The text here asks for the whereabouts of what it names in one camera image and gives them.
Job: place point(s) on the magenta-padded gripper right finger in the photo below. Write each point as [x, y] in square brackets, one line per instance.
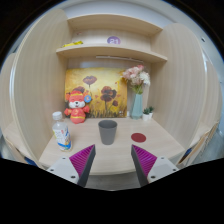
[156, 167]

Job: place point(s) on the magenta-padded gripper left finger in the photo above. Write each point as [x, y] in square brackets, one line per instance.
[68, 168]

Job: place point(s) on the clear plastic drink bottle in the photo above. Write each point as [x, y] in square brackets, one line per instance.
[62, 135]

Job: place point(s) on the flat round red coaster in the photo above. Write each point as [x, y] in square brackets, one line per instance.
[138, 137]

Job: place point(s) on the grey plastic cup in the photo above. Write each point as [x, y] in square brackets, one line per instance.
[107, 133]

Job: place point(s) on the small potted succulent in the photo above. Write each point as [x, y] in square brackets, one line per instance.
[151, 110]
[146, 115]

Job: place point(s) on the red plush toy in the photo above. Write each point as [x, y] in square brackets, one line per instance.
[77, 108]

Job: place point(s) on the pale teal vase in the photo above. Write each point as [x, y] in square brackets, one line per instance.
[136, 108]

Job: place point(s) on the pink and white flower bouquet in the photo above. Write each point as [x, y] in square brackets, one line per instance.
[136, 78]

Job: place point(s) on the yellow poppy flower painting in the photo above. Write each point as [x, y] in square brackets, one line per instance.
[106, 83]

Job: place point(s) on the slim white light bar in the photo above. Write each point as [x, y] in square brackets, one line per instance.
[120, 58]

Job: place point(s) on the yellow packet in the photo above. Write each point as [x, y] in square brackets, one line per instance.
[72, 43]

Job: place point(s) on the round purple sticker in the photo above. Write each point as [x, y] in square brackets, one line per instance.
[114, 40]

